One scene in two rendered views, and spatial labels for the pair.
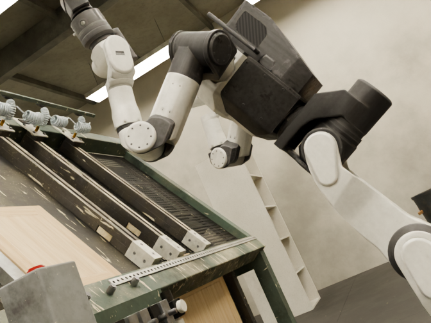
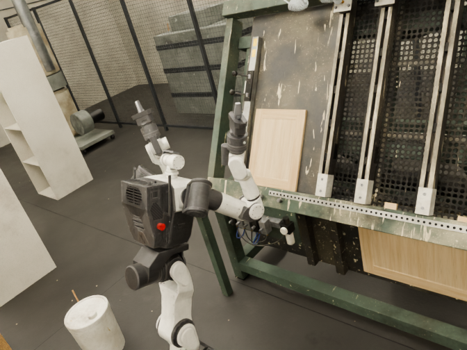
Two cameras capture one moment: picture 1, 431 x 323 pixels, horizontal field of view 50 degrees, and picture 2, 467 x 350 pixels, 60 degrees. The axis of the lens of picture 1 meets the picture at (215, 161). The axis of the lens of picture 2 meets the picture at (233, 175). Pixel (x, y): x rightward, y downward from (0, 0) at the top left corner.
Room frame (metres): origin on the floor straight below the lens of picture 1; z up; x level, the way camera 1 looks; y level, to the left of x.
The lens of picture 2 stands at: (2.41, -1.49, 2.11)
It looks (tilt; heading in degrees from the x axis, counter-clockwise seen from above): 26 degrees down; 119
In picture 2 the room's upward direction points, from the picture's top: 16 degrees counter-clockwise
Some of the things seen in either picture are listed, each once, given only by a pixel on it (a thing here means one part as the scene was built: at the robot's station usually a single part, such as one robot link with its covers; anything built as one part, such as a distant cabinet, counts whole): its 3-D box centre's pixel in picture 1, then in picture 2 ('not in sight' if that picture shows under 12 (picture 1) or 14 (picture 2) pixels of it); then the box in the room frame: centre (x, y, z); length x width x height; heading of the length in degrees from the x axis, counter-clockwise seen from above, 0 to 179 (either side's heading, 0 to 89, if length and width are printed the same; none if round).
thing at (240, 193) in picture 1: (257, 231); not in sight; (5.65, -0.11, 1.03); 0.60 x 0.58 x 2.05; 163
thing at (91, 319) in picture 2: not in sight; (93, 324); (0.29, -0.17, 0.24); 0.32 x 0.30 x 0.47; 163
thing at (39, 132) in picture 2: not in sight; (33, 121); (-2.34, 2.14, 1.03); 0.60 x 0.58 x 2.05; 163
